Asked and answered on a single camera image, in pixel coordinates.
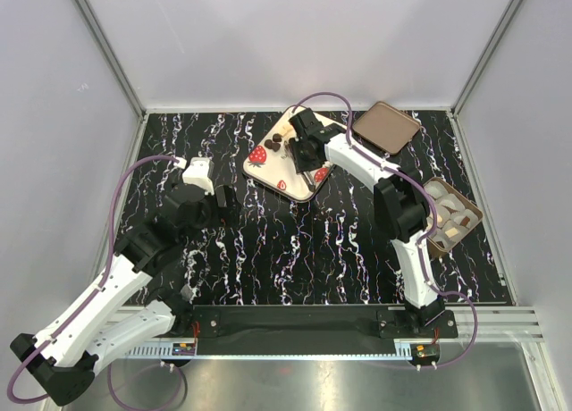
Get black metal tongs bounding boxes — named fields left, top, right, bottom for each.
left=301, top=172, right=316, bottom=192

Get brown tin box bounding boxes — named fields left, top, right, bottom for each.
left=424, top=177, right=483, bottom=259

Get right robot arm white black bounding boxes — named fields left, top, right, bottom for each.
left=289, top=108, right=444, bottom=337

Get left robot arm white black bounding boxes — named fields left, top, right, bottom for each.
left=10, top=184, right=240, bottom=407

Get strawberry pattern white tray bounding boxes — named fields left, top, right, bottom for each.
left=243, top=106, right=333, bottom=203

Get brown tin lid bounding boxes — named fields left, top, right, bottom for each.
left=352, top=102, right=421, bottom=155

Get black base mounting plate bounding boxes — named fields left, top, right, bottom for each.
left=179, top=305, right=458, bottom=340

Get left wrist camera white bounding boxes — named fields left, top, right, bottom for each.
left=175, top=157, right=215, bottom=195

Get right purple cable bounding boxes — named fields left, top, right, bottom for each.
left=294, top=90, right=480, bottom=370

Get purple cable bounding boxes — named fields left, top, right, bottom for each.
left=294, top=90, right=480, bottom=370
left=7, top=155, right=189, bottom=407

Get white cable duct left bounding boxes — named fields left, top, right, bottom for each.
left=125, top=341, right=197, bottom=359

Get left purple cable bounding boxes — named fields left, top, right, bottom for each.
left=7, top=155, right=189, bottom=407

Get aluminium frame rail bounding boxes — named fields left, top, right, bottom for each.
left=453, top=306, right=543, bottom=344

